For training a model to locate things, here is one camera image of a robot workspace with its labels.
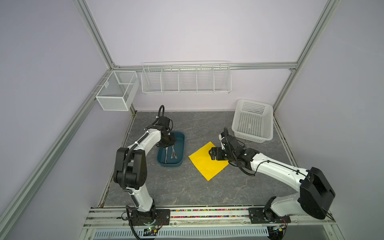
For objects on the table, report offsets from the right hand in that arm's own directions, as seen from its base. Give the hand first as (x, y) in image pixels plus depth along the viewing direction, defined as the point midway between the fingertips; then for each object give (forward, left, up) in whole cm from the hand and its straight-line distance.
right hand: (215, 152), depth 84 cm
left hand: (+8, +25, -4) cm, 27 cm away
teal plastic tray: (+9, +23, -12) cm, 28 cm away
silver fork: (+5, +26, -11) cm, 29 cm away
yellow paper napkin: (+1, +7, -11) cm, 13 cm away
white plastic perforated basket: (+35, -33, -13) cm, 50 cm away
